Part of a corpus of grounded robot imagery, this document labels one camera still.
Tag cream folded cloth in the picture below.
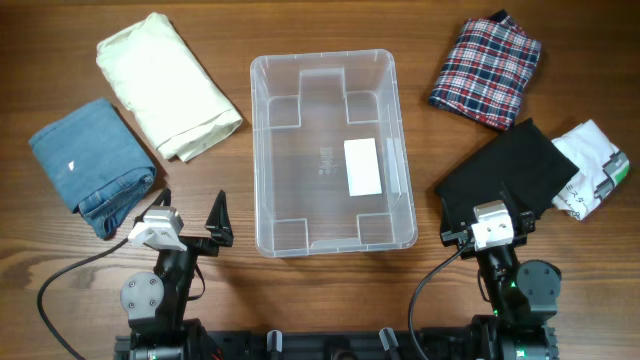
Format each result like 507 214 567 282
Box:
96 12 243 162

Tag clear plastic storage container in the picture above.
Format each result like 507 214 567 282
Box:
250 49 418 258

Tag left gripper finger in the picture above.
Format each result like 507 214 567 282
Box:
205 190 233 236
134 187 171 223

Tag red blue plaid shirt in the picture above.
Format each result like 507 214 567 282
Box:
428 10 542 130

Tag white printed t-shirt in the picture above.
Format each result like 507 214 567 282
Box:
552 119 630 221

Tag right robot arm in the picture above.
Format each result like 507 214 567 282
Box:
423 211 562 360

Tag white label in container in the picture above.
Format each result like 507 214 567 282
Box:
344 138 382 197

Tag blue folded jeans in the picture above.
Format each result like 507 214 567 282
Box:
29 98 156 239

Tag black garment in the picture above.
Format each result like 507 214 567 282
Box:
435 119 578 232

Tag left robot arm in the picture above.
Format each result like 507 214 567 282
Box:
114 188 234 360

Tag left black camera cable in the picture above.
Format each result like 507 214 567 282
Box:
36 235 132 360

